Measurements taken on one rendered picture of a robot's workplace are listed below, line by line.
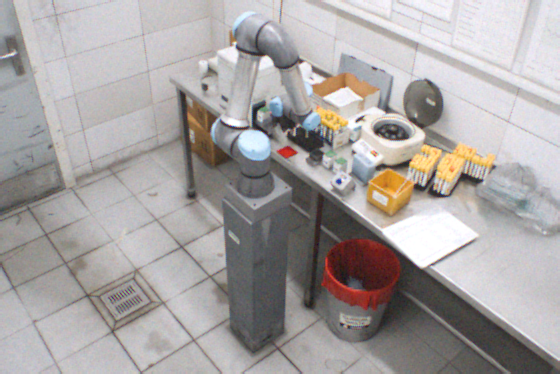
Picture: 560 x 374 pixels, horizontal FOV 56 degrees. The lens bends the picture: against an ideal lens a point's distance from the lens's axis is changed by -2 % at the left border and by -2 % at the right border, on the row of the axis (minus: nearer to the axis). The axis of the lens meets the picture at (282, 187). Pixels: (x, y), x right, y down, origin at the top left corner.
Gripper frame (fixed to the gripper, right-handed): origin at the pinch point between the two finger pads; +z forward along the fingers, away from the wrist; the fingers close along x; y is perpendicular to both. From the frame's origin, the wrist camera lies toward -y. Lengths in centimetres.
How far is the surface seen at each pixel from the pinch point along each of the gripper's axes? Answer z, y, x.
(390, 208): -35, 62, 1
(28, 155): 118, -91, -83
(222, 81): 8.5, -36.1, -4.5
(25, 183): 134, -81, -90
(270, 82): -8.2, -18.7, 6.9
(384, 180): -29, 51, 11
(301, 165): -8.5, 24.2, -5.2
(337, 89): 1.8, -6.6, 47.4
